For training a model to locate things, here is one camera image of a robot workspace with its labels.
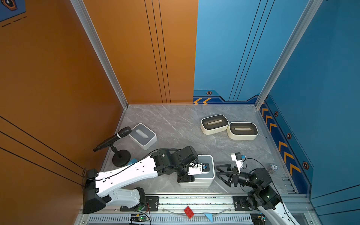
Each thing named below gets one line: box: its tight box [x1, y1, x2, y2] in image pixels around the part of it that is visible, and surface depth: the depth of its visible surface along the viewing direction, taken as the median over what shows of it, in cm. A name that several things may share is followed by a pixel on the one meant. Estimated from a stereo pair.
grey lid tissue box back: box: [194, 154, 216, 183], surface depth 67 cm
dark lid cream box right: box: [226, 121, 259, 141], surface depth 100 cm
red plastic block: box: [183, 205, 195, 219], surface depth 71 cm
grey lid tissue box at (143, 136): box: [128, 122, 158, 151], surface depth 98 cm
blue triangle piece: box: [204, 213, 214, 223], surface depth 69 cm
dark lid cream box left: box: [200, 113, 230, 135], surface depth 102 cm
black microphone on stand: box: [92, 126, 132, 167], surface depth 75 cm
